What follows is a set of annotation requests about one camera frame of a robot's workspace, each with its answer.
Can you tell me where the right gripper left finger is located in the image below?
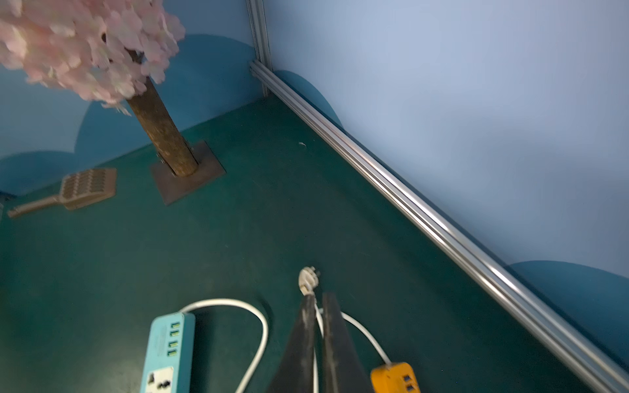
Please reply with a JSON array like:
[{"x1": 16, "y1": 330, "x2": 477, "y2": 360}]
[{"x1": 266, "y1": 295, "x2": 317, "y2": 393}]

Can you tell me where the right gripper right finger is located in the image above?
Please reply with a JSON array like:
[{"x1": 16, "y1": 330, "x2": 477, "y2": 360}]
[{"x1": 323, "y1": 292, "x2": 373, "y2": 393}]

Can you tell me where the orange power strip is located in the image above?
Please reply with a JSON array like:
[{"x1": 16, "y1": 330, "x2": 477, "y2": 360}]
[{"x1": 370, "y1": 363, "x2": 421, "y2": 393}]

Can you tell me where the teal power strip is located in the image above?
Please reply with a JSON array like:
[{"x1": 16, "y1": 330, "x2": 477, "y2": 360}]
[{"x1": 140, "y1": 312, "x2": 195, "y2": 393}]

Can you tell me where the brown toy spatula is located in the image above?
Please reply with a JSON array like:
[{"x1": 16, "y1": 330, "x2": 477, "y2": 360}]
[{"x1": 8, "y1": 168, "x2": 117, "y2": 218}]

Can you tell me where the pink cherry blossom tree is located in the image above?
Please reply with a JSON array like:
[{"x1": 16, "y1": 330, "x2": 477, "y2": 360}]
[{"x1": 1, "y1": 1, "x2": 223, "y2": 204}]

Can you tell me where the white cord of teal strip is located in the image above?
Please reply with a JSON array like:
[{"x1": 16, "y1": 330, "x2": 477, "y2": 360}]
[{"x1": 179, "y1": 298, "x2": 270, "y2": 393}]

